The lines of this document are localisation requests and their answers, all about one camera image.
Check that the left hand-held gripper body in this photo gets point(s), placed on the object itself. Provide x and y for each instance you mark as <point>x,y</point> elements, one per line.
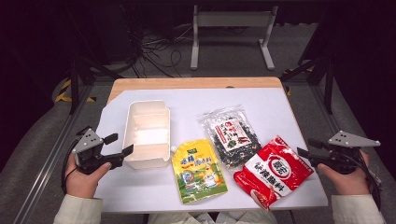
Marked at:
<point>88,146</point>

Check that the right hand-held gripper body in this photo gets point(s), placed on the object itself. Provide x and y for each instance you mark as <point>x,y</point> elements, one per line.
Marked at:
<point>341,152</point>

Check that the white plastic container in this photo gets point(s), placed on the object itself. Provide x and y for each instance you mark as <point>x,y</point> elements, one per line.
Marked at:
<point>148,137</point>

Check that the red seasoning packet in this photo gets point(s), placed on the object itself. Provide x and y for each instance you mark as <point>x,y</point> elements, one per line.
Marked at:
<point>274,174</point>

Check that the clear dried seaweed bag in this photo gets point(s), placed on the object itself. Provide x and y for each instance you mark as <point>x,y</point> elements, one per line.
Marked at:
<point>232,137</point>

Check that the person's right hand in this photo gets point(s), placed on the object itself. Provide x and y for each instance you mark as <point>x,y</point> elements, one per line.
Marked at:
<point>345,183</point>

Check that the person's left hand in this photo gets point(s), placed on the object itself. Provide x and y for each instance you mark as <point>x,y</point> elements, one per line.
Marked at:
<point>82,183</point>

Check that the yellow black hazard tape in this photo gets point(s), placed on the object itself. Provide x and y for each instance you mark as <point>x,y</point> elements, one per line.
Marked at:
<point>289,91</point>
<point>63,93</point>

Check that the black tripod stand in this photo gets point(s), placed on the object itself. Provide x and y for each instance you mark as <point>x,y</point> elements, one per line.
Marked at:
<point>76,81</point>
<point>327,81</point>

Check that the yellow green spout pouch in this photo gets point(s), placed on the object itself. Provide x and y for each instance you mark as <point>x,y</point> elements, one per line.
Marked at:
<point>197,172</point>

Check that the white paper sheet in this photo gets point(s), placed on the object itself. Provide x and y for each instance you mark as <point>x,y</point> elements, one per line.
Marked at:
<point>193,102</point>

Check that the wooden table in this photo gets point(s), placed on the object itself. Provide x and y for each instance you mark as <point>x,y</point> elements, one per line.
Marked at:
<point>193,82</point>

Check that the person's light clothing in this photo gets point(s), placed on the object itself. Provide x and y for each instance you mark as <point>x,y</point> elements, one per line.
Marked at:
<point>211,217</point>

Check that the grey metal stand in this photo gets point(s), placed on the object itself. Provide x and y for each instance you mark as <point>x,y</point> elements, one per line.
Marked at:
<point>233,19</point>

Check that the aluminium floor rail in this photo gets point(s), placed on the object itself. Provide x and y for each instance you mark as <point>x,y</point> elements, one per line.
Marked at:
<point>53,155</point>
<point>330,118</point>

